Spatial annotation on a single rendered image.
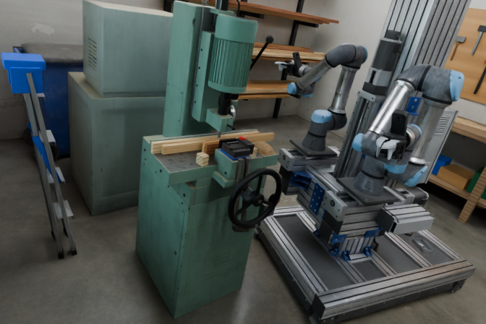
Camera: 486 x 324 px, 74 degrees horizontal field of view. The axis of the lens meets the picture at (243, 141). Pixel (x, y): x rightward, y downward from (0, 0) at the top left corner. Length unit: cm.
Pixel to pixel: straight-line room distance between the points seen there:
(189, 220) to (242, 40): 82
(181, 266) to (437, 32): 166
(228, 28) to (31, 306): 166
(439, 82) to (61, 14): 307
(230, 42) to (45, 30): 241
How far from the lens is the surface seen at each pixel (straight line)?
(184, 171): 136
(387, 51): 182
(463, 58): 438
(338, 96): 210
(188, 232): 157
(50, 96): 308
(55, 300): 211
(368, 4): 500
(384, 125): 145
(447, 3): 189
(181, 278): 176
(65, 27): 358
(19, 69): 179
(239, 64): 141
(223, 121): 150
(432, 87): 157
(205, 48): 154
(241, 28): 139
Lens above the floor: 156
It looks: 22 degrees down
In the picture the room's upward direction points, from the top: 11 degrees clockwise
